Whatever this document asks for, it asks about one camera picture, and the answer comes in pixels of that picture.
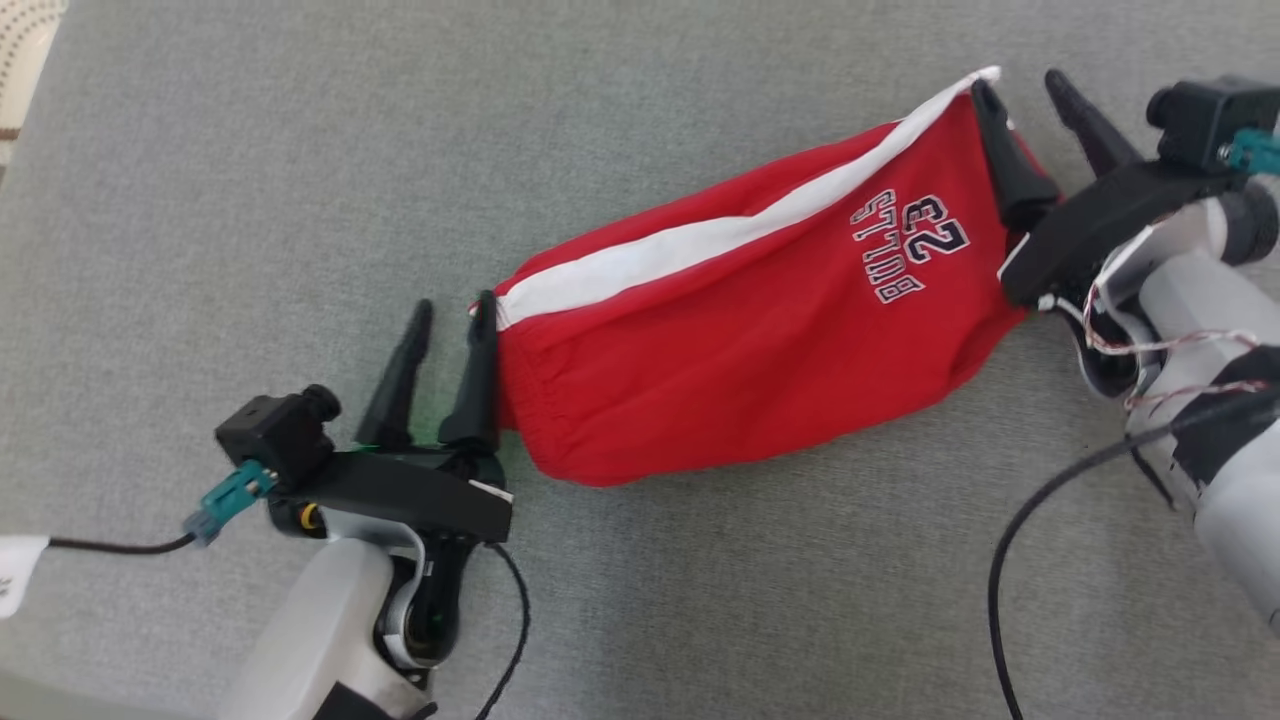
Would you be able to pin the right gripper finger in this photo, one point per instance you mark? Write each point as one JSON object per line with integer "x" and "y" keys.
{"x": 1095, "y": 130}
{"x": 1015, "y": 170}

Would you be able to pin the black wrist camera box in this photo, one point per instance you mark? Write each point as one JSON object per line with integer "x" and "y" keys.
{"x": 1200, "y": 120}
{"x": 275, "y": 435}

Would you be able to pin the cream dotted cloth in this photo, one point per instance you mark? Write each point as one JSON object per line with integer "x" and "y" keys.
{"x": 25, "y": 50}

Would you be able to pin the teal right camera connector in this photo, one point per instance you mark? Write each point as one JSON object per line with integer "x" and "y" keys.
{"x": 1258, "y": 152}

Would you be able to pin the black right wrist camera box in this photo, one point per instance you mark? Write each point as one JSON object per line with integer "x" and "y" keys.
{"x": 1200, "y": 120}

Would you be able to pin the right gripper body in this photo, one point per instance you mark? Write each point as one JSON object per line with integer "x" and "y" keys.
{"x": 1090, "y": 225}

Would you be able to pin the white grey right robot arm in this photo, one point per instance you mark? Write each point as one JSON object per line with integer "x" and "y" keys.
{"x": 1190, "y": 290}

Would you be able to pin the teal left camera connector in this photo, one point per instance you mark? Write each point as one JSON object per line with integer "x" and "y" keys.
{"x": 230, "y": 495}

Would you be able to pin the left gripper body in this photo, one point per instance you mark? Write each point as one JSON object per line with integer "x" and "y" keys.
{"x": 400, "y": 485}

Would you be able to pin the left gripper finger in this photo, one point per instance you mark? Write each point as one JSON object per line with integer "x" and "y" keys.
{"x": 478, "y": 390}
{"x": 395, "y": 390}

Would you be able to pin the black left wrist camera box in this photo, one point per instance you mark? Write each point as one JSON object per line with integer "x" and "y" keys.
{"x": 275, "y": 435}

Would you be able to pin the red Bulls basketball shorts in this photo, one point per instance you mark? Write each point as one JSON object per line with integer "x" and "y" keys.
{"x": 750, "y": 370}

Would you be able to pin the teal camera connector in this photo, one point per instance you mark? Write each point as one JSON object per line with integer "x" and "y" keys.
{"x": 1258, "y": 152}
{"x": 230, "y": 495}

